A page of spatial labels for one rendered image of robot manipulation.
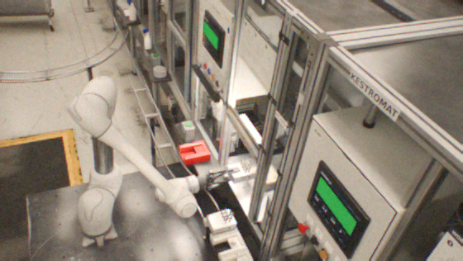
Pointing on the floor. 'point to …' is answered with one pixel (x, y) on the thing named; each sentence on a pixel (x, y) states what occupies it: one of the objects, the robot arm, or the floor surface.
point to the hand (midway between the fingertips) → (232, 173)
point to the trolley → (21, 8)
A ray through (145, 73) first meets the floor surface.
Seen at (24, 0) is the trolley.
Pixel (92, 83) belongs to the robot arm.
